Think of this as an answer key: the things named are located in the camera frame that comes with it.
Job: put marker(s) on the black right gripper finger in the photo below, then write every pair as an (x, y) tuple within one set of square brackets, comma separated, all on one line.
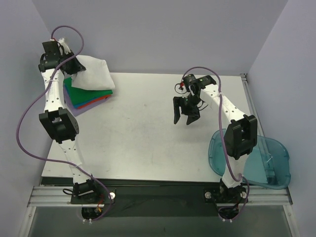
[(177, 105), (191, 119)]

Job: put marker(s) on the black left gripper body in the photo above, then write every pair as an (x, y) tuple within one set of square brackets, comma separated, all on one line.
[(73, 65)]

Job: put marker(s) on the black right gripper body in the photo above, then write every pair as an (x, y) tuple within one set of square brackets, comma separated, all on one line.
[(185, 108)]

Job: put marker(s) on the white t-shirt red print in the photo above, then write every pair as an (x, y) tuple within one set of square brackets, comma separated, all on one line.
[(95, 77)]

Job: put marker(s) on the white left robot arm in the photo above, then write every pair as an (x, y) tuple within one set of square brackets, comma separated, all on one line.
[(57, 120)]

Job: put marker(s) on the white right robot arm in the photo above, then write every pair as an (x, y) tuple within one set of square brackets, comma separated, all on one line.
[(240, 136)]

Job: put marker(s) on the blue folded t-shirt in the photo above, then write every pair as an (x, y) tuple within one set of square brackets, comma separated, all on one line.
[(82, 105)]

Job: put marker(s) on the orange folded t-shirt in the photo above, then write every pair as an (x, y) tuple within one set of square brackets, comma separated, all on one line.
[(101, 98)]

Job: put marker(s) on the teal plastic bin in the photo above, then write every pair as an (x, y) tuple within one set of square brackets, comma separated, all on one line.
[(267, 165)]

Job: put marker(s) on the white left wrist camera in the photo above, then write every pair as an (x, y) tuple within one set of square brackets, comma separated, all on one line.
[(63, 43)]

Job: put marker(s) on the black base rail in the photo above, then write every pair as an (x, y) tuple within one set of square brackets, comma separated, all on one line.
[(144, 198)]

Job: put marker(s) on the aluminium frame rail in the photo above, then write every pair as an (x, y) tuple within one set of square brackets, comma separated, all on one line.
[(155, 168)]

